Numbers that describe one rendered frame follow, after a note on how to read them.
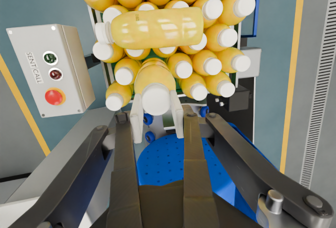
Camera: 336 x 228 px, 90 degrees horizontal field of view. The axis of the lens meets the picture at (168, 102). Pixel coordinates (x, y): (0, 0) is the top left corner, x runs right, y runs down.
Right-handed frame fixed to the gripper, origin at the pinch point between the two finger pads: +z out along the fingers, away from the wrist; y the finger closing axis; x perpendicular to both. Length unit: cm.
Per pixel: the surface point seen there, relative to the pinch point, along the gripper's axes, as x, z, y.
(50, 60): 5.5, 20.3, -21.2
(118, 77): 0.2, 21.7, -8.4
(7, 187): -110, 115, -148
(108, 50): 6.3, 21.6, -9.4
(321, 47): -11, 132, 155
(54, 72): 2.8, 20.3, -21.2
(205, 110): -16.1, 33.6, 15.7
